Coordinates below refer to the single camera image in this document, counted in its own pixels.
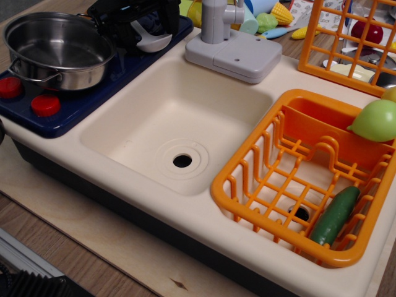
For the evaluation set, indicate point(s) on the green toy lettuce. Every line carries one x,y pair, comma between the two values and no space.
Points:
266,22

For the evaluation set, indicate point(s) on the small yellow corn piece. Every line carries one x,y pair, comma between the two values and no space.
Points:
300,33

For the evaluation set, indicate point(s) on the light green toy pear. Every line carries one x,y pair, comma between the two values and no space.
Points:
376,121

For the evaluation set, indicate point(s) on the stainless steel pan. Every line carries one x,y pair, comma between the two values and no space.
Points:
57,51

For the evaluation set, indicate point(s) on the dark blue toy stove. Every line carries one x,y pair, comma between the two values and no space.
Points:
77,105

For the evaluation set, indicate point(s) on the yellow toy cup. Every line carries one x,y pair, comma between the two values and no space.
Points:
195,13

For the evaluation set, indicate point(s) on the grey spoon with blue handle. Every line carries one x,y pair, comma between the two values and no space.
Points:
150,43

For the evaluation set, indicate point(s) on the grey toy faucet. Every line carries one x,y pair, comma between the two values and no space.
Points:
237,54

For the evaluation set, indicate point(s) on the orange dish rack basket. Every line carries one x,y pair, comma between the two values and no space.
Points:
288,170

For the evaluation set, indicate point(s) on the light green toy board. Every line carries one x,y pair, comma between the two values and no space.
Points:
184,6

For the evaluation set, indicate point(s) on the orange upright grid rack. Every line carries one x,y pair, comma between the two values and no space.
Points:
351,24

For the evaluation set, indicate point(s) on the teal plastic cup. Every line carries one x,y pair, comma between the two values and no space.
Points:
250,24

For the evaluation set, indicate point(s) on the plywood base board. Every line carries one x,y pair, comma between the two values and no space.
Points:
97,249

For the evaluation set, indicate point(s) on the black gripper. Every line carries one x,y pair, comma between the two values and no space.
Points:
122,33

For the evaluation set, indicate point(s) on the red stove knob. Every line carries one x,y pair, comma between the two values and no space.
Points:
45,105
10,87

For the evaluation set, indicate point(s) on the green toy cucumber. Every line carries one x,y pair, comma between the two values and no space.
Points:
333,218

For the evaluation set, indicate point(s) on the left red stove knob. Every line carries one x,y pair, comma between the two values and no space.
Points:
10,87

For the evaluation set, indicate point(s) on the steel pot lid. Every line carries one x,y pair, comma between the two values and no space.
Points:
372,57

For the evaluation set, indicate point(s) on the yellow toy corn cob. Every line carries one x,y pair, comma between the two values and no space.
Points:
282,15

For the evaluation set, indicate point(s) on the cream toy sink unit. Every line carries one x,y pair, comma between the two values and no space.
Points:
158,144

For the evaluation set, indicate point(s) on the blue handled toy utensil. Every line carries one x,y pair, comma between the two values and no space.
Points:
278,32

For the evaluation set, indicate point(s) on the right red stove knob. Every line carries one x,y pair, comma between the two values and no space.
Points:
45,105

